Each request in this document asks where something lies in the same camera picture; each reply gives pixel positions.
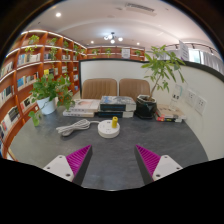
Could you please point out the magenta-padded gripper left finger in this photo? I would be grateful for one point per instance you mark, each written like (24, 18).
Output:
(59, 165)

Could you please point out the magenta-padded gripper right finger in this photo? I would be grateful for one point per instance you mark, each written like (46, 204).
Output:
(166, 165)

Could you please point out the small yellow charger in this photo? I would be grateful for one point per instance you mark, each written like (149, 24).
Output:
(115, 122)

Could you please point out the red spine book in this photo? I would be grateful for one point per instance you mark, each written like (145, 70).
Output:
(166, 119)

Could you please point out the beige cover book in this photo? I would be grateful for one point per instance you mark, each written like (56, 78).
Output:
(170, 111)

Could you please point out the thin white book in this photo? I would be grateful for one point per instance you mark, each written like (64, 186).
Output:
(78, 113)

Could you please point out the round white power strip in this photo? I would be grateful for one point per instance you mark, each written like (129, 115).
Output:
(106, 131)

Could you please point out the tall plant in black pot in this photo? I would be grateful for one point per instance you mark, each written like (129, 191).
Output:
(145, 108)

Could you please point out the leafy plant in white pot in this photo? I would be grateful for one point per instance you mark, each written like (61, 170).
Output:
(46, 105)

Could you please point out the white cover book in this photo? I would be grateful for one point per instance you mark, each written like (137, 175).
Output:
(85, 104)

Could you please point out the clear acrylic sign holder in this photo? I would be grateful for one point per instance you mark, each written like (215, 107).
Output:
(176, 96)

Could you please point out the dark spine book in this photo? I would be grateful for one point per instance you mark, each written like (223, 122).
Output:
(115, 114)

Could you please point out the thick dark cover book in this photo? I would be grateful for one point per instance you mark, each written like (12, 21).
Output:
(116, 102)

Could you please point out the tan padded chair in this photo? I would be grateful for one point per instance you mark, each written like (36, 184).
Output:
(99, 88)
(134, 88)

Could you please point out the orange wooden shelf unit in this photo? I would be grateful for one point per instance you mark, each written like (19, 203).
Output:
(30, 80)

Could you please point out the glass window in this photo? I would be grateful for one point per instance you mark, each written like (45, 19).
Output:
(194, 56)

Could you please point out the white sheer curtain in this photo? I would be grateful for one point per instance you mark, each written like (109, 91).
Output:
(213, 61)

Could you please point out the white and purple poster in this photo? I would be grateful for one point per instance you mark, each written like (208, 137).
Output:
(184, 50)

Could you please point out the white framed notice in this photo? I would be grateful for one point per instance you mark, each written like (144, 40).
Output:
(125, 53)

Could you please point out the multi-bulb ceiling lamp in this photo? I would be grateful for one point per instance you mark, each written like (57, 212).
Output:
(112, 37)

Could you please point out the recessed ceiling lights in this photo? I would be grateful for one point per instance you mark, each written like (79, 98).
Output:
(58, 14)

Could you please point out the ceiling air vent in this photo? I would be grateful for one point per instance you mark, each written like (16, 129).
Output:
(140, 8)

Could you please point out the white wall socket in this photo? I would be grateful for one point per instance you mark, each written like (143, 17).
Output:
(191, 98)
(200, 105)

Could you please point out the black ceiling track rail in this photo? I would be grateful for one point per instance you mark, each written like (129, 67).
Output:
(200, 44)

